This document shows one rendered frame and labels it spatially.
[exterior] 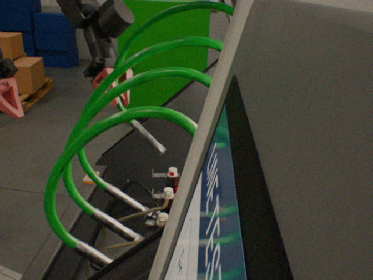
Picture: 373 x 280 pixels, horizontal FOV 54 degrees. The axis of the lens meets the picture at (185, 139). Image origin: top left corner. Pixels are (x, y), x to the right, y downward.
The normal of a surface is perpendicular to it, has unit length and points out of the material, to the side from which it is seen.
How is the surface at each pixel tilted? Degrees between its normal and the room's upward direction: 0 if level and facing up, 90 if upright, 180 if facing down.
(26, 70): 90
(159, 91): 90
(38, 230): 0
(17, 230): 0
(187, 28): 90
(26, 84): 90
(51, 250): 0
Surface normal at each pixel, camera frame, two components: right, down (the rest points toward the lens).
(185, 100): -0.07, 0.38
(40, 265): 0.04, -0.92
